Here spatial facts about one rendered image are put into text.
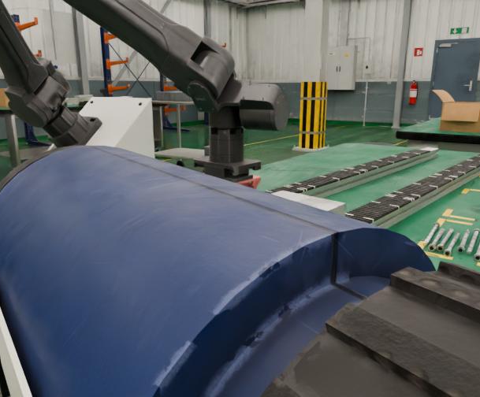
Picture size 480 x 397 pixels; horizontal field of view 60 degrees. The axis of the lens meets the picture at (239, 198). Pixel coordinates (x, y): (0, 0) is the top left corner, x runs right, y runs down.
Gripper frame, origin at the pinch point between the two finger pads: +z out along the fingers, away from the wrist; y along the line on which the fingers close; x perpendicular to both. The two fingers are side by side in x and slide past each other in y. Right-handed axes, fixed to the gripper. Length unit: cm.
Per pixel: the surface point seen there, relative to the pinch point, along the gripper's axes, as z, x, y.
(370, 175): 2, 52, 1
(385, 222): 1.8, 17.6, 20.6
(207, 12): -203, 786, -829
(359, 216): -0.8, 10.4, 19.2
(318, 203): -7.1, -6.1, 21.8
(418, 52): -92, 1046, -357
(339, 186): 1.8, 35.9, 1.4
